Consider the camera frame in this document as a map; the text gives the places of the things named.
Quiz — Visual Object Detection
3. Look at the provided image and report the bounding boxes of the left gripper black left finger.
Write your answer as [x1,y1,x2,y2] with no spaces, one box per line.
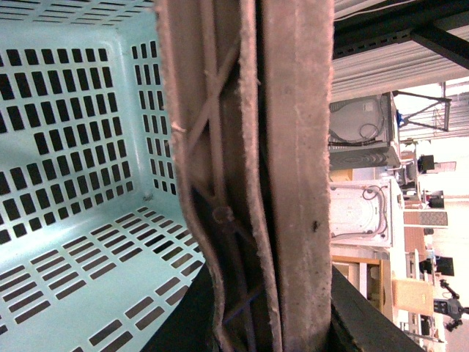
[142,265,220,352]

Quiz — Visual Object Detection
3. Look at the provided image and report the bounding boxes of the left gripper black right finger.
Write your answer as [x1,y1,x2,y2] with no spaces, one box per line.
[329,267,422,352]

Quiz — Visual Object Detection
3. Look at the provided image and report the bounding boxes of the light blue plastic basket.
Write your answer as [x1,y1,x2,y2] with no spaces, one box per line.
[1,1,204,351]

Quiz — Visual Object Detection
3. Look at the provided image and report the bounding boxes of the brown basket handle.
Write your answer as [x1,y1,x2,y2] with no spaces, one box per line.
[153,1,334,351]

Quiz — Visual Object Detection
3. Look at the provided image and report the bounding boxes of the cardboard box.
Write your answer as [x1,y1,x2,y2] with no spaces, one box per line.
[392,278,434,316]

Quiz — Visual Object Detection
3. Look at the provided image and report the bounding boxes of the white washing machine back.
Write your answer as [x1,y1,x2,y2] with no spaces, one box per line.
[330,179,404,251]

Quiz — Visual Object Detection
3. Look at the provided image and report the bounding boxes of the grey appliance upper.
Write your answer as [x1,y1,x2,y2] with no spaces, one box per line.
[328,92,400,170]

